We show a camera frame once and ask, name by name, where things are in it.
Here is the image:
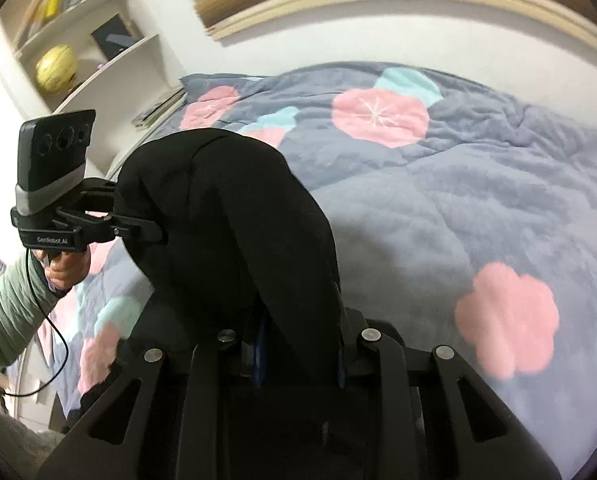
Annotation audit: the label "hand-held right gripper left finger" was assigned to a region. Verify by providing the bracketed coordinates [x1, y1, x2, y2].
[38, 317, 268, 480]

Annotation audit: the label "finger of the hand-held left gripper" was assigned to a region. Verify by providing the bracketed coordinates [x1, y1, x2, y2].
[80, 178, 122, 212]
[53, 207, 169, 247]

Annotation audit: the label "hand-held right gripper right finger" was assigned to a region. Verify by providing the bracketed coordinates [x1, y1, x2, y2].
[335, 307, 563, 480]

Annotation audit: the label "black hooded jacket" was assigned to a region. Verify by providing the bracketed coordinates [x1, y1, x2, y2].
[61, 127, 379, 480]

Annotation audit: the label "person's left forearm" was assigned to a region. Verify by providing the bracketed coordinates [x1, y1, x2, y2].
[0, 254, 63, 377]

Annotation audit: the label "person's left hand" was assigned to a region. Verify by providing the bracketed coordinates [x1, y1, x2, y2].
[42, 246, 92, 295]

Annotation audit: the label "yellow globe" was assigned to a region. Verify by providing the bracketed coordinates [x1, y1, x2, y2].
[35, 44, 78, 95]

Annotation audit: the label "stack of flat books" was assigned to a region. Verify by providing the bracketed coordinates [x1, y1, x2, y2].
[131, 86, 186, 129]

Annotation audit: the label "white corner shelf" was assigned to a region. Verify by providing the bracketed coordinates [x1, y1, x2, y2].
[0, 0, 189, 181]

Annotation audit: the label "black box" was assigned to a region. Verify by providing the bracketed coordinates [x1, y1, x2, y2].
[90, 13, 144, 63]

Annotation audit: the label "grey pink floral blanket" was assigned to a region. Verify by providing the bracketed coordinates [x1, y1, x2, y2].
[6, 61, 597, 480]

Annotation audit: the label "black cable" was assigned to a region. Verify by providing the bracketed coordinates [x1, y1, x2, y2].
[0, 249, 70, 398]

